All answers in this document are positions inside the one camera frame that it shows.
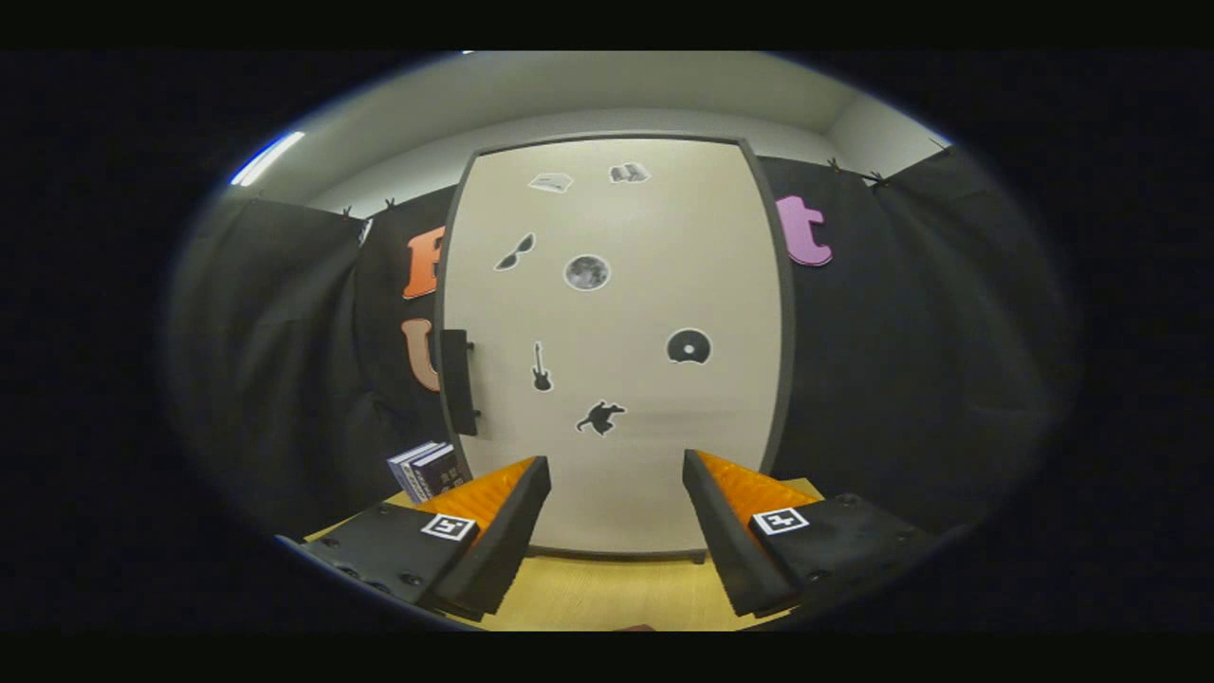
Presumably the blue white spine book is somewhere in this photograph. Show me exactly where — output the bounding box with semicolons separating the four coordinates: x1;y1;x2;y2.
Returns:
387;441;435;499
398;442;447;504

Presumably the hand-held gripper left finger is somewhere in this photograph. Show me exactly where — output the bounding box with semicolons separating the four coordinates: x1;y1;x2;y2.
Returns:
280;455;553;622

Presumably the grey wooden cabinet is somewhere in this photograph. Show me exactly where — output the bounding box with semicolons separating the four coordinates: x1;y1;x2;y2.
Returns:
433;130;798;565

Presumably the black backdrop cloth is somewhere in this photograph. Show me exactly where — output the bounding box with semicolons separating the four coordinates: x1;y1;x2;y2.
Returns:
166;142;1077;542

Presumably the black door handle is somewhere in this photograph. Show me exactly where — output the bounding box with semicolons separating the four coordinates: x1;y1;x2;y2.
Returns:
440;329;481;437

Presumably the white cabinet door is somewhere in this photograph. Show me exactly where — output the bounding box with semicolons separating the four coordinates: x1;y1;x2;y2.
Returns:
443;138;784;554

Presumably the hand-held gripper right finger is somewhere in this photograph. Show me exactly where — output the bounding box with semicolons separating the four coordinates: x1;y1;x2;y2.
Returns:
681;449;949;619

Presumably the ceiling strip light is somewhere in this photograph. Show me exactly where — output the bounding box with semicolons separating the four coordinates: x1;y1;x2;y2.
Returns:
230;131;306;188

